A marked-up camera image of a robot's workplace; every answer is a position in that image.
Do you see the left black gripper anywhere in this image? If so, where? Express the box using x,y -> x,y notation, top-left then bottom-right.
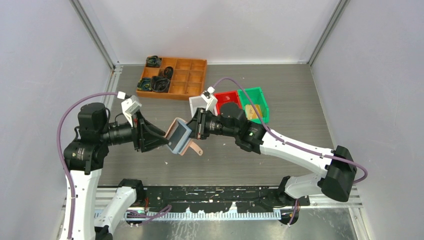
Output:
100,107 -> 169,151

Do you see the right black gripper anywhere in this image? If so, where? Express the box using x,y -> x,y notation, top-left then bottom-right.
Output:
176,107 -> 238,140

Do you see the pink leather card holder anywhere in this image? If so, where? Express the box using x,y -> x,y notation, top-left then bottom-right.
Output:
164,117 -> 203,156

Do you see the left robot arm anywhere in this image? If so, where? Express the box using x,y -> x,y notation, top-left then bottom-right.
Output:
61,102 -> 169,240

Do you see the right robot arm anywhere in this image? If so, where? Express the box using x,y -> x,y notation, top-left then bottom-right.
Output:
187,102 -> 358,206

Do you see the white plastic bin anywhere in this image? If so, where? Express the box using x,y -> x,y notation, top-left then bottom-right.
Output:
188,95 -> 206,117

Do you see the red plastic bin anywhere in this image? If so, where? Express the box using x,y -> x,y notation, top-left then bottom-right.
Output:
214,90 -> 242,115

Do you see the orange compartment tray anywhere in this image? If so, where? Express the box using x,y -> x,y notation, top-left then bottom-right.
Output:
136,55 -> 208,101

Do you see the yellow packet in green bin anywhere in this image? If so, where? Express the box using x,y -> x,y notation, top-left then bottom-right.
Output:
245,104 -> 263,121

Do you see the green plastic bin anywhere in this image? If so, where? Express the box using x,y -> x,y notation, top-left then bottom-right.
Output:
237,87 -> 270,124

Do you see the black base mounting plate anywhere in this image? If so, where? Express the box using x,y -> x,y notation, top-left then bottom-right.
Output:
130,186 -> 295,214

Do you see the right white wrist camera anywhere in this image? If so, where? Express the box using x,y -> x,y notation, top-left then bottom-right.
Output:
200,86 -> 218,115

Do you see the green black strap left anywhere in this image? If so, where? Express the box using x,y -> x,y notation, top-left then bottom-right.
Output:
137,77 -> 153,93

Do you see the large black strap bundle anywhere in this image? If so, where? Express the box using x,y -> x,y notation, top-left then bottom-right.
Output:
150,76 -> 171,94

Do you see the black strap top compartment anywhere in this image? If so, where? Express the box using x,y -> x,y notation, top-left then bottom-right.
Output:
146,55 -> 163,68

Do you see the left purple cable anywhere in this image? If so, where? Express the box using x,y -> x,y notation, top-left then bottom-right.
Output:
56,92 -> 173,240

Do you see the purple cable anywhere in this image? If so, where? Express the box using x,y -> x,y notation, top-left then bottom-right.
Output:
211,77 -> 369,228
56,92 -> 173,240

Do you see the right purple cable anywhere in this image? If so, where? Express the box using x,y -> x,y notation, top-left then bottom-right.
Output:
211,77 -> 369,228

